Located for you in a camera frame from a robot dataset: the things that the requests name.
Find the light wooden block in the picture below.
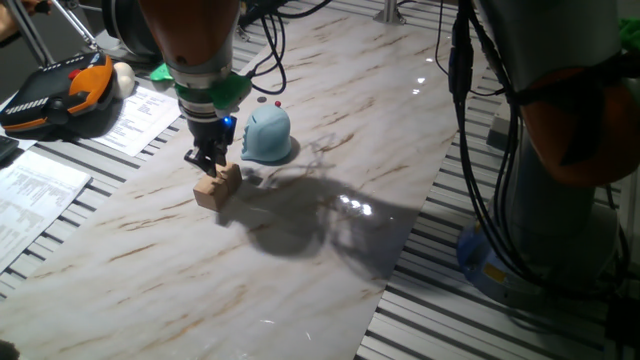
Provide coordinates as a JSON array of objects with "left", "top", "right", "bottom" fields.
[
  {"left": 215, "top": 162, "right": 244, "bottom": 196},
  {"left": 193, "top": 175, "right": 231, "bottom": 212}
]

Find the grey tripod leg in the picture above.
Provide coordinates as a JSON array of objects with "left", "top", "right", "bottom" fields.
[
  {"left": 49, "top": 0, "right": 100, "bottom": 51},
  {"left": 4, "top": 0, "right": 56, "bottom": 66}
]

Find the printed white paper sheet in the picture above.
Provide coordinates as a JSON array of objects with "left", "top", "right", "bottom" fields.
[
  {"left": 91, "top": 85, "right": 186, "bottom": 158},
  {"left": 0, "top": 149, "right": 93, "bottom": 274}
]

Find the black computer keyboard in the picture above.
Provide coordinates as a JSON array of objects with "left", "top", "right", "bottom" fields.
[{"left": 0, "top": 134, "right": 20, "bottom": 164}]

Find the person bare forearm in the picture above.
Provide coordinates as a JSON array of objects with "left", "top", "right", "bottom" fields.
[{"left": 0, "top": 0, "right": 51, "bottom": 44}]

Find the black orange teach pendant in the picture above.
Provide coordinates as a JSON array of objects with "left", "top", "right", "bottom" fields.
[{"left": 0, "top": 51, "right": 117, "bottom": 134}]

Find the white round plush ball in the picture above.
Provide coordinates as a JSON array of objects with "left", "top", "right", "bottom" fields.
[{"left": 112, "top": 61, "right": 137, "bottom": 100}]

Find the green cloth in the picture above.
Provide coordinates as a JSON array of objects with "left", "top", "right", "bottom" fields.
[{"left": 619, "top": 17, "right": 640, "bottom": 51}]

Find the marble pattern board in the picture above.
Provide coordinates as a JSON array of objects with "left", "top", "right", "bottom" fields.
[{"left": 0, "top": 4, "right": 494, "bottom": 360}]

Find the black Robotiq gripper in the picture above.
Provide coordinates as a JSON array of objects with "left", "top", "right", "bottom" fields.
[{"left": 183, "top": 114, "right": 237, "bottom": 178}]

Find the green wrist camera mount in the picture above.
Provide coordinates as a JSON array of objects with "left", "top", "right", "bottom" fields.
[{"left": 149, "top": 62, "right": 253, "bottom": 112}]

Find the black round drum device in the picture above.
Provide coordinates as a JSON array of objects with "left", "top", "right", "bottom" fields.
[{"left": 102, "top": 0, "right": 162, "bottom": 59}]

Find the light blue piggy bank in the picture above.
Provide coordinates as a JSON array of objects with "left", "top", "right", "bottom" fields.
[{"left": 240, "top": 104, "right": 293, "bottom": 163}]

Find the black cable bundle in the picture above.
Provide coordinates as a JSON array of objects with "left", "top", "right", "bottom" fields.
[{"left": 239, "top": 0, "right": 551, "bottom": 301}]

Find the aluminium frame post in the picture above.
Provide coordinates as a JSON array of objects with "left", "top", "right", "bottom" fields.
[{"left": 373, "top": 0, "right": 407, "bottom": 25}]

